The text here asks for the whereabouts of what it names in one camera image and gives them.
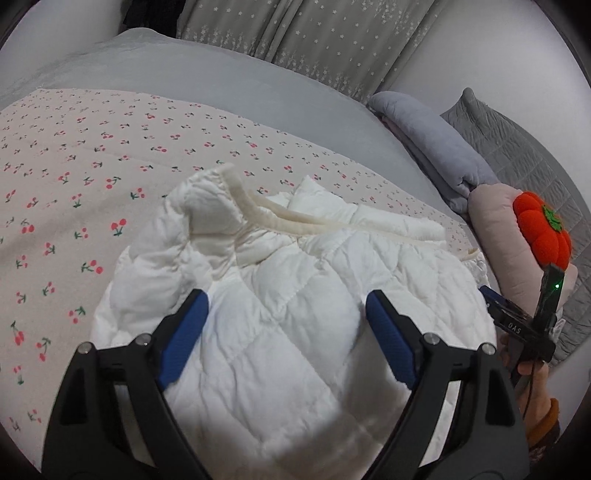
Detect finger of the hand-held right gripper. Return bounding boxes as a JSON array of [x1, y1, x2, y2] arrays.
[[478, 285, 511, 315]]

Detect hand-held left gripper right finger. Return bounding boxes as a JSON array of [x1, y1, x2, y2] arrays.
[[365, 289, 530, 480]]

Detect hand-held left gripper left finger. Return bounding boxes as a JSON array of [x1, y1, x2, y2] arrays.
[[41, 289, 210, 480]]

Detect white padded jacket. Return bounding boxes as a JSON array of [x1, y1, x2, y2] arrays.
[[90, 162, 499, 480]]

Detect person's right forearm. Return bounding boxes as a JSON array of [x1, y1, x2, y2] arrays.
[[525, 398, 562, 464]]

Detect dark hanging clothes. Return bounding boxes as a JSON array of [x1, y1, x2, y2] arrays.
[[121, 0, 185, 34]]

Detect person's right hand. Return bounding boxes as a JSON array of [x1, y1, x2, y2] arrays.
[[499, 330, 552, 428]]

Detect pink pillow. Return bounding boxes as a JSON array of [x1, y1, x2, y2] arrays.
[[467, 183, 579, 319]]

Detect orange pumpkin plush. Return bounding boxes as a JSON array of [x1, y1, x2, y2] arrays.
[[512, 191, 572, 269]]

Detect grey quilted pillow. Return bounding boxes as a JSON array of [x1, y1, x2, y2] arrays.
[[440, 88, 587, 367]]

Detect folded grey-blue blanket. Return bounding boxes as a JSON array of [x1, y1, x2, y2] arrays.
[[368, 91, 502, 215]]

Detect cherry-print blanket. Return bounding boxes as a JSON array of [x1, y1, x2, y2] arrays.
[[0, 88, 481, 462]]

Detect grey bed sheet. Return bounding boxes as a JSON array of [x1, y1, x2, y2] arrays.
[[0, 28, 499, 291]]

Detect grey star-print curtain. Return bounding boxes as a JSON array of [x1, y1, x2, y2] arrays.
[[178, 0, 437, 100]]

